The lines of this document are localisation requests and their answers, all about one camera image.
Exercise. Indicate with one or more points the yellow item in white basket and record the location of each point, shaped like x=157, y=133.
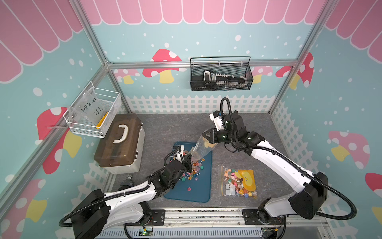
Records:
x=98, y=126

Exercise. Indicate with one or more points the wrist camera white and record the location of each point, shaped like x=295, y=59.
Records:
x=217, y=119
x=179, y=149

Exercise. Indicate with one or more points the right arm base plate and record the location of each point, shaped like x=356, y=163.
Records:
x=256, y=217

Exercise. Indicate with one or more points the black wire mesh basket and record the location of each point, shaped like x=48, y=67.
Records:
x=227, y=73

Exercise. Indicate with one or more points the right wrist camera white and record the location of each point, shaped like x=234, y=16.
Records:
x=217, y=119

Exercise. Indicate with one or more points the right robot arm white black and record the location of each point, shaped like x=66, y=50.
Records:
x=308, y=193

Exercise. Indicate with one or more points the candy ziploc bag yellow label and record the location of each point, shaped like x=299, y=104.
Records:
x=238, y=183

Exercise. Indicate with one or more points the white wire basket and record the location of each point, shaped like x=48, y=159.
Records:
x=89, y=107

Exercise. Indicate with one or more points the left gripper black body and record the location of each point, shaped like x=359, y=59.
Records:
x=186, y=167

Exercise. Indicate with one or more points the aluminium rail front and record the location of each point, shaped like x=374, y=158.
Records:
x=225, y=217

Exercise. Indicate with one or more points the teal plastic tray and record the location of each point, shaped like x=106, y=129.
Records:
x=200, y=185

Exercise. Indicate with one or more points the brown lid storage box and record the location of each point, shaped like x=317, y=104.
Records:
x=120, y=151

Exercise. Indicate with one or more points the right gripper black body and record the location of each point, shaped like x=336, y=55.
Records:
x=222, y=136

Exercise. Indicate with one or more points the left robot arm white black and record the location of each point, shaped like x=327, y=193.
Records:
x=100, y=211

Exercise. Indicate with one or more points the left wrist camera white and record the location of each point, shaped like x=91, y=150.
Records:
x=179, y=149

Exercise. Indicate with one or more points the tool in black basket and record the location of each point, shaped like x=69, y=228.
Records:
x=212, y=79

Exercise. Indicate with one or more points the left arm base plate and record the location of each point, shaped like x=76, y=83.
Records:
x=153, y=218

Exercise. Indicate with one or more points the pile of colourful candies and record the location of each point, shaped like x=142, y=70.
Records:
x=197, y=167

